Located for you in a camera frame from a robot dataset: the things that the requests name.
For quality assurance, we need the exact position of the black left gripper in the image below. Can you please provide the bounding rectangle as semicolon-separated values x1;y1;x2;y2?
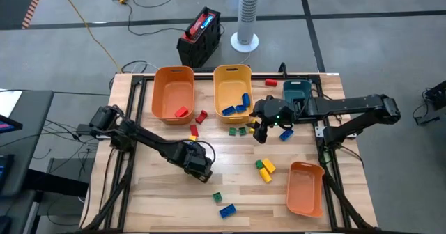
174;141;214;183

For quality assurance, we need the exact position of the red power unit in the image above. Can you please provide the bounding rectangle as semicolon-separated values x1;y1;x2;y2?
180;12;217;43

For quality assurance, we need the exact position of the white paper sheet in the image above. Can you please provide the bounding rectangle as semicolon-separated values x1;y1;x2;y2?
0;89;22;118

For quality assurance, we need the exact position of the red arch block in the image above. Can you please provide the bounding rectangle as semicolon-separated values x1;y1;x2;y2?
194;109;209;125

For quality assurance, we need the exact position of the black floor cable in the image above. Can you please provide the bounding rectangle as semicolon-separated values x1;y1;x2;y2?
125;0;187;37

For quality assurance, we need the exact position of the black and red battery box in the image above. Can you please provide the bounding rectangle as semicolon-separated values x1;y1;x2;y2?
176;6;222;69

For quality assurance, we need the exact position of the yellow extension cable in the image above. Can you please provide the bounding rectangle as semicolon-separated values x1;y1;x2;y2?
54;0;123;74

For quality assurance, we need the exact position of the hazard striped floor mat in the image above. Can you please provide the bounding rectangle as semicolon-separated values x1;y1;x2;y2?
0;0;49;30

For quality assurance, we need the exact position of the white tower fan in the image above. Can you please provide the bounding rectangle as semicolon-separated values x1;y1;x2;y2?
230;0;261;54

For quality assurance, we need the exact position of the black desk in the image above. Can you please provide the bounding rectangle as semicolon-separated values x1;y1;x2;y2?
0;89;55;197

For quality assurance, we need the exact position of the teal plastic bin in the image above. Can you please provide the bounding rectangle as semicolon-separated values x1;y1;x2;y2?
282;79;314;102

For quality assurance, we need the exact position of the yellow plastic bin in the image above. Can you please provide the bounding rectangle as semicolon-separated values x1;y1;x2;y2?
213;64;254;125

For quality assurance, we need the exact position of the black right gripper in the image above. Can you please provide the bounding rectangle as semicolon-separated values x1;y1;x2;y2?
249;95;297;145

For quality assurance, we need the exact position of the black screen device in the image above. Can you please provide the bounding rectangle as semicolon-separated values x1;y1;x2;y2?
0;153;15;189

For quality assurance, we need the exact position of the tablet screen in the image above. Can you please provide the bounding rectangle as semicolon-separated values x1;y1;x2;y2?
0;114;24;134

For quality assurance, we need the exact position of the black power adapter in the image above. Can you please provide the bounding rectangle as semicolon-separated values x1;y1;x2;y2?
75;123;94;137

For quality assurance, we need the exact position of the large orange plastic bin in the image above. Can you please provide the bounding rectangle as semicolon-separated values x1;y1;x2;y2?
151;65;195;126

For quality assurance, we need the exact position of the small orange plastic bin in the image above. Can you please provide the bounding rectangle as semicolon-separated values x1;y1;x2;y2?
285;161;326;219

